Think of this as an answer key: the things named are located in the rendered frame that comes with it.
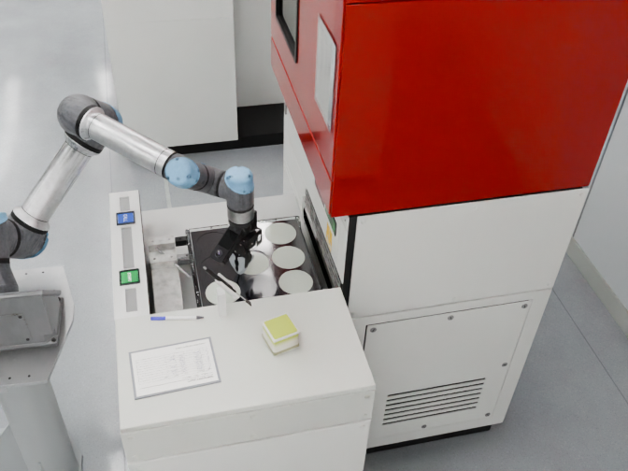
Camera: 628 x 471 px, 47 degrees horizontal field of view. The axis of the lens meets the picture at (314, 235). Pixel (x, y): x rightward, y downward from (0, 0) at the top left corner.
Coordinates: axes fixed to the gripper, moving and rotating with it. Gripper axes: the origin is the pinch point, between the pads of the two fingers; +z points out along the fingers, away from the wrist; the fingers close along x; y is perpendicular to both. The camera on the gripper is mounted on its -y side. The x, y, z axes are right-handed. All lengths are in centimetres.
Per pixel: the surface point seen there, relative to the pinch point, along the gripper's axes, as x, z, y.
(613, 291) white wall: -93, 81, 154
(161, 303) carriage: 12.3, 3.5, -20.2
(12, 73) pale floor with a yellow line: 291, 92, 130
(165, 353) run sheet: -6.8, -5.3, -38.0
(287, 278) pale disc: -12.4, 1.5, 7.7
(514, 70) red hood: -56, -70, 36
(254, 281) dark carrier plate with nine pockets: -5.4, 1.5, 0.9
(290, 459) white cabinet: -41, 21, -31
